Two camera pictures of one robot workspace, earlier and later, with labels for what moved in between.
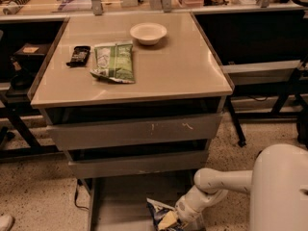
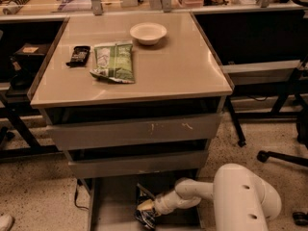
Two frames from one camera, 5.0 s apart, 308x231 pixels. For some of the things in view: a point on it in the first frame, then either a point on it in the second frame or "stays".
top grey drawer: x=89 y=135 stays
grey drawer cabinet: x=135 y=100 stays
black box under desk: x=32 y=55 stays
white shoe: x=5 y=222 stays
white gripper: x=187 y=212 to x=161 y=203
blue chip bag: x=159 y=211 to x=146 y=218
